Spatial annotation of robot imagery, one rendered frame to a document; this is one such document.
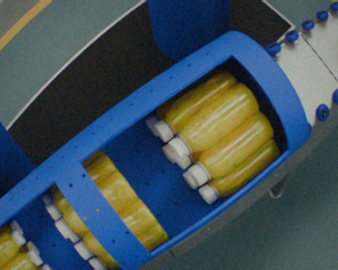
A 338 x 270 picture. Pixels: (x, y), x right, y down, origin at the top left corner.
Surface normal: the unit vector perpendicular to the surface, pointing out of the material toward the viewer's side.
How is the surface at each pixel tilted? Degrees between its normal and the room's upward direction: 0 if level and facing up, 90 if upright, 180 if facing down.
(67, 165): 31
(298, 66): 0
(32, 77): 0
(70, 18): 0
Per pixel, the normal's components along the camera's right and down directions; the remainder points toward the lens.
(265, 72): 0.00, -0.25
